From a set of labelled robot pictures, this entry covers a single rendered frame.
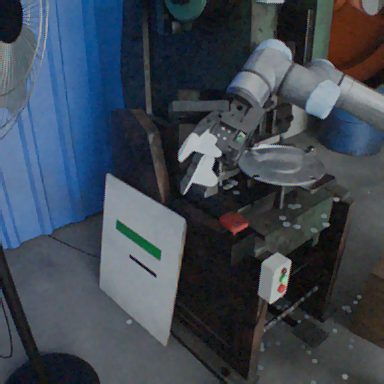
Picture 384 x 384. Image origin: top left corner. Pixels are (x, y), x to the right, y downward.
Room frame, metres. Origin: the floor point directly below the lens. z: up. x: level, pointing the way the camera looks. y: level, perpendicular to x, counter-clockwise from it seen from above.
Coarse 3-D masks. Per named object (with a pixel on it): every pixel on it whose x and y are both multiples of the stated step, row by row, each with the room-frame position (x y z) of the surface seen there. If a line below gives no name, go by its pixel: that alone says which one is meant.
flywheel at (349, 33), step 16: (336, 0) 1.43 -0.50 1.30; (352, 0) 1.42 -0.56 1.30; (336, 16) 1.46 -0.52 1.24; (352, 16) 1.41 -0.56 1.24; (368, 16) 1.36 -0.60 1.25; (336, 32) 1.45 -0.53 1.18; (352, 32) 1.40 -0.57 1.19; (368, 32) 1.36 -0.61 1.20; (336, 48) 1.45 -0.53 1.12; (352, 48) 1.40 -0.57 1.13; (368, 48) 1.35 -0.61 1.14; (336, 64) 1.44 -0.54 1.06; (352, 64) 1.38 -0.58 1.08; (368, 64) 1.31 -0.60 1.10; (368, 80) 1.37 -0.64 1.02
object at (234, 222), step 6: (222, 216) 0.88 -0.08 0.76; (228, 216) 0.88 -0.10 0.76; (234, 216) 0.89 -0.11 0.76; (240, 216) 0.89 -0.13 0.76; (222, 222) 0.86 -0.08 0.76; (228, 222) 0.86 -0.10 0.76; (234, 222) 0.86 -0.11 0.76; (240, 222) 0.86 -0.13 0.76; (246, 222) 0.86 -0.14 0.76; (228, 228) 0.84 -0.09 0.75; (234, 228) 0.83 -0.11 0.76; (240, 228) 0.84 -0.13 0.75
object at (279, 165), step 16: (240, 160) 1.19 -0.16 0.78; (256, 160) 1.19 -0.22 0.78; (272, 160) 1.18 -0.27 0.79; (288, 160) 1.18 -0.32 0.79; (304, 160) 1.19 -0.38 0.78; (320, 160) 1.18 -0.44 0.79; (272, 176) 1.08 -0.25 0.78; (288, 176) 1.08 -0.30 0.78; (304, 176) 1.08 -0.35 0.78; (320, 176) 1.07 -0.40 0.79
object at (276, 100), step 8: (280, 40) 1.25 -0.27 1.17; (288, 40) 1.25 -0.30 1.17; (272, 96) 1.16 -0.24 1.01; (272, 104) 1.15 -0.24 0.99; (280, 104) 1.20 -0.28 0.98; (288, 104) 1.20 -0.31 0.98; (272, 112) 1.15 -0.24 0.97; (280, 112) 1.16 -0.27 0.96; (288, 112) 1.19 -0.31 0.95; (264, 120) 1.16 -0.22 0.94; (272, 120) 1.14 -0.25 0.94; (280, 120) 1.14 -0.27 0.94; (288, 120) 1.18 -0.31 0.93; (256, 128) 1.16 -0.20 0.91; (264, 128) 1.16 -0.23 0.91; (272, 128) 1.14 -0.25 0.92; (280, 128) 1.17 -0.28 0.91; (288, 128) 1.19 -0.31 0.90
